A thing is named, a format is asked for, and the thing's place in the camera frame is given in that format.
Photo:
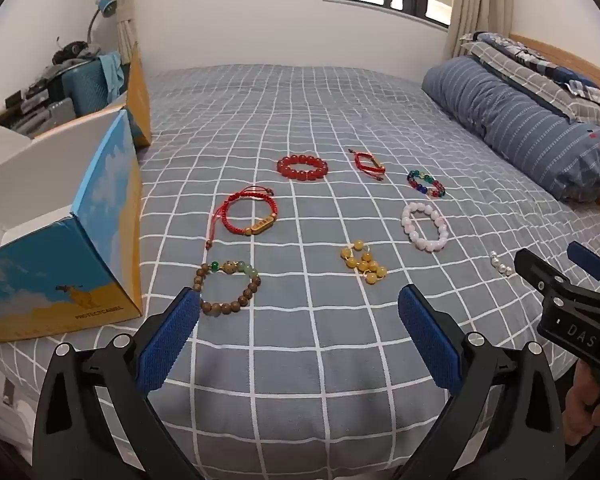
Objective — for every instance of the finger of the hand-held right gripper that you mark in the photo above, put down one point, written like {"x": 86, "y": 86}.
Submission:
{"x": 535, "y": 267}
{"x": 587, "y": 260}

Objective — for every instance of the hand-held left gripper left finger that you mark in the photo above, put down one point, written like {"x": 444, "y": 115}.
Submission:
{"x": 167, "y": 340}

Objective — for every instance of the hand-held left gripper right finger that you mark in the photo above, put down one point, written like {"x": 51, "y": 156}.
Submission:
{"x": 430, "y": 340}

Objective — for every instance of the white pearl jewelry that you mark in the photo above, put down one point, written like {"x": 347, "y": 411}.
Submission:
{"x": 502, "y": 266}

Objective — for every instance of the blue and yellow cardboard box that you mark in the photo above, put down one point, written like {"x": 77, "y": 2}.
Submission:
{"x": 95, "y": 240}

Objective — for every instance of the person's right hand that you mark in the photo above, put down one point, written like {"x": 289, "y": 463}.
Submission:
{"x": 582, "y": 405}

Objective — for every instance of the blue striped rolled duvet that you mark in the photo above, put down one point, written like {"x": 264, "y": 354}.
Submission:
{"x": 520, "y": 120}

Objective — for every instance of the navy and white patterned cloth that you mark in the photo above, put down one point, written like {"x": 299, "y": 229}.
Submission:
{"x": 582, "y": 86}

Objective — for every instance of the grey checked pillow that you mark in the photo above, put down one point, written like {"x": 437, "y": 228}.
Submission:
{"x": 525, "y": 77}

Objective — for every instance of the wooden headboard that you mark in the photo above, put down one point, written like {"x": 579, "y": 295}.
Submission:
{"x": 580, "y": 60}

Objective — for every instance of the grey plastic device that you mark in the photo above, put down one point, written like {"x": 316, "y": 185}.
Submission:
{"x": 50, "y": 115}

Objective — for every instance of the grey checked bed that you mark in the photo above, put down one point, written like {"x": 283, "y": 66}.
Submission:
{"x": 305, "y": 110}

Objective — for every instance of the teal suitcase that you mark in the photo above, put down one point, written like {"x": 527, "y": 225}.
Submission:
{"x": 87, "y": 90}

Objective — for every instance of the beige curtain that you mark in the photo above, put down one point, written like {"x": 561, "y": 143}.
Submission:
{"x": 480, "y": 0}
{"x": 125, "y": 10}

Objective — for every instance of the teal cloth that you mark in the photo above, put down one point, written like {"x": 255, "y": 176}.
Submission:
{"x": 112, "y": 70}

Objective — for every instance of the dark clutter pile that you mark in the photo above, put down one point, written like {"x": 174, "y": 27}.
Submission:
{"x": 72, "y": 50}

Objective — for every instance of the blue desk lamp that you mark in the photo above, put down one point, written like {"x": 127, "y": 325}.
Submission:
{"x": 107, "y": 6}

